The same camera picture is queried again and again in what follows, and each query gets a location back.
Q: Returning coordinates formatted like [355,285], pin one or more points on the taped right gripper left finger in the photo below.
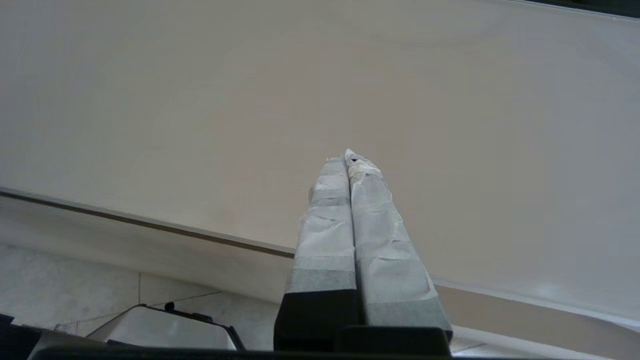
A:
[325,250]

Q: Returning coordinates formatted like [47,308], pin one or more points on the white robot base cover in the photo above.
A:
[160,330]

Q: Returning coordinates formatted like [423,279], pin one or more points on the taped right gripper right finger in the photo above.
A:
[390,270]

